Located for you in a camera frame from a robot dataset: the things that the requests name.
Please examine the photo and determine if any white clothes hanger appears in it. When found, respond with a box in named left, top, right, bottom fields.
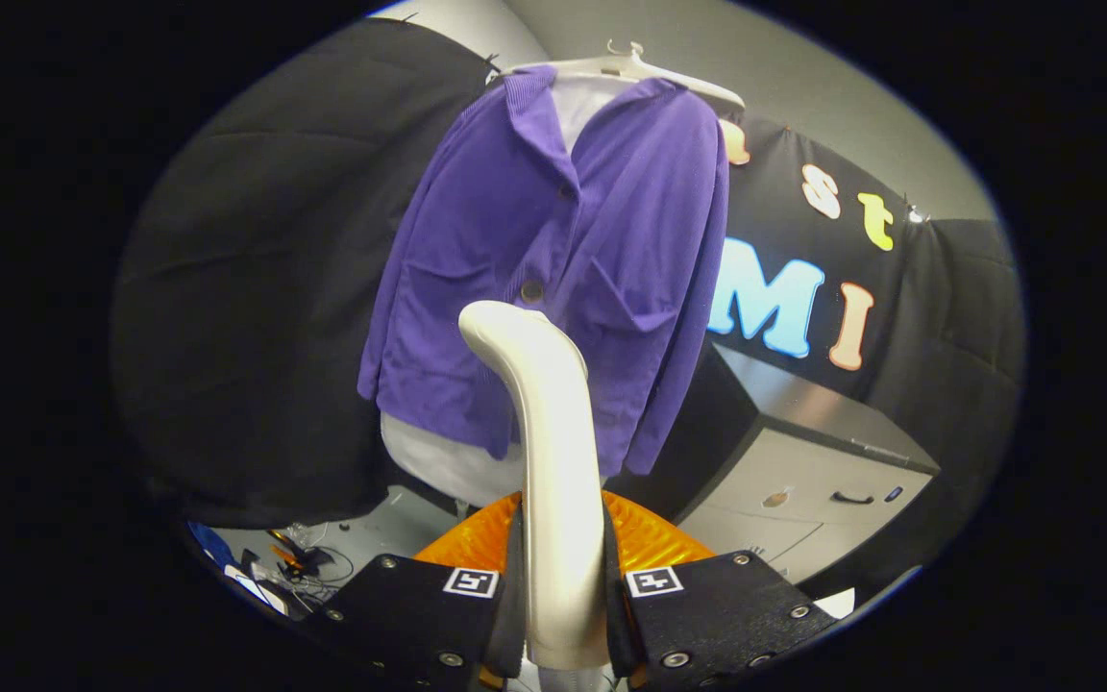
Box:
left=505, top=40, right=747, bottom=111

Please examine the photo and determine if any white garment steamer head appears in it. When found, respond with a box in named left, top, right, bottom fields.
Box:
left=458, top=301, right=612, bottom=674

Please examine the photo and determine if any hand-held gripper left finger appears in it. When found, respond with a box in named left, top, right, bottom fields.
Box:
left=299, top=492, right=526, bottom=692

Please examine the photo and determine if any blue cloth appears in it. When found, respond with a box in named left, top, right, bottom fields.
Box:
left=190, top=522, right=237, bottom=568

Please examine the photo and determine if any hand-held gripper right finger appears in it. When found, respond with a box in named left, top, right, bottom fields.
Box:
left=602, top=492, right=838, bottom=692

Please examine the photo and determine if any tangle of cables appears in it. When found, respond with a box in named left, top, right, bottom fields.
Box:
left=241, top=524, right=355, bottom=606

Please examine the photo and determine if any purple jacket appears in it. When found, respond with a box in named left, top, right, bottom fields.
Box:
left=357, top=65, right=732, bottom=477

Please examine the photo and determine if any grey drawer cabinet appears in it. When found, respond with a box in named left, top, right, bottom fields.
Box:
left=611, top=344, right=941, bottom=587

